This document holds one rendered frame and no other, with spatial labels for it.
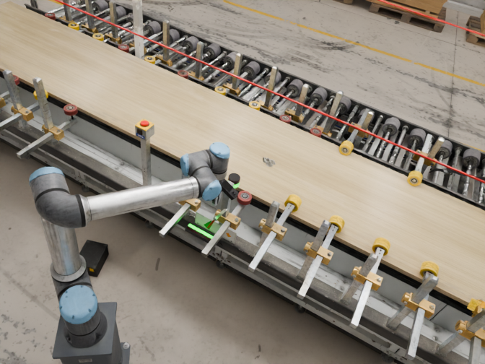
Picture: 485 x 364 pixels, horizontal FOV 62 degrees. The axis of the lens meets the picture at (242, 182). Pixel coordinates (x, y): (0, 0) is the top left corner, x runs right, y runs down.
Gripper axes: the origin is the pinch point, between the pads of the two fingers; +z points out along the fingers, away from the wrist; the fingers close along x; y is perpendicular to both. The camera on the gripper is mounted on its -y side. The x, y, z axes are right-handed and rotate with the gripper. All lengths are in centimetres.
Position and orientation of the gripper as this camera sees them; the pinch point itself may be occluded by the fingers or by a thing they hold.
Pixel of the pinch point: (216, 204)
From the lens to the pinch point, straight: 200.6
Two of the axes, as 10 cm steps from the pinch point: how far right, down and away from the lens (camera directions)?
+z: -1.4, 6.8, 7.2
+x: -4.8, 5.9, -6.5
